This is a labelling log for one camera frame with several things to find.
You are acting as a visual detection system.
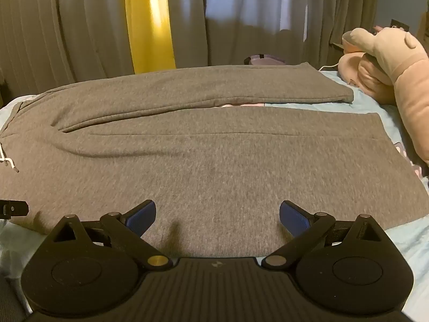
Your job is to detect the yellow curtain strip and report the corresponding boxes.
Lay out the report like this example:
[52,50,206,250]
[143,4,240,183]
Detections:
[124,0,176,74]

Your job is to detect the light blue bed sheet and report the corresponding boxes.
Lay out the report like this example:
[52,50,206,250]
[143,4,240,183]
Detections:
[1,64,428,321]

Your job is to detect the grey sweatpants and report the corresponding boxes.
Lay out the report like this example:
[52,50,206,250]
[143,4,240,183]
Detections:
[1,64,428,257]

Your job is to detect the pink plush toy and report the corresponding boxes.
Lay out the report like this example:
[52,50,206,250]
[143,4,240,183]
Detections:
[338,27,428,163]

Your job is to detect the grey curtain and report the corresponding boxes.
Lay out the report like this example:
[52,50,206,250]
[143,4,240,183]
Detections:
[1,0,377,100]

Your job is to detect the purple bag behind bed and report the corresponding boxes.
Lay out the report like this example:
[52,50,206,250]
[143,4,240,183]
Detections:
[243,54,286,65]

